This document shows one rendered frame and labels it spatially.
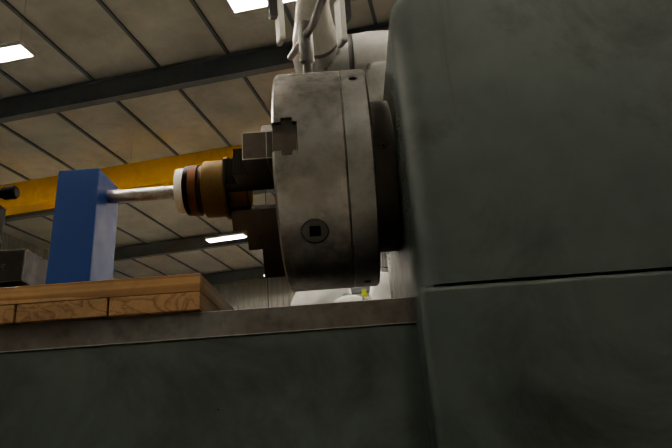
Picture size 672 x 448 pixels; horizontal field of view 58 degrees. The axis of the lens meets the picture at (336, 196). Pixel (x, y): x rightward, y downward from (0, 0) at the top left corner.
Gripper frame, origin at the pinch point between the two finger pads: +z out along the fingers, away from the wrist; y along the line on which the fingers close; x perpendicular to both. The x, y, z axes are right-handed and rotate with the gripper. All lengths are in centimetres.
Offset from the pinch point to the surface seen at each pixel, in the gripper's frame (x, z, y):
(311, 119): -10.6, 16.2, -3.8
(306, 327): -18.0, 40.5, -8.0
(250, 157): -7.3, 20.2, -11.1
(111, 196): 11.4, 22.3, -28.7
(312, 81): -6.4, 10.1, -2.2
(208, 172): 4.4, 20.2, -15.3
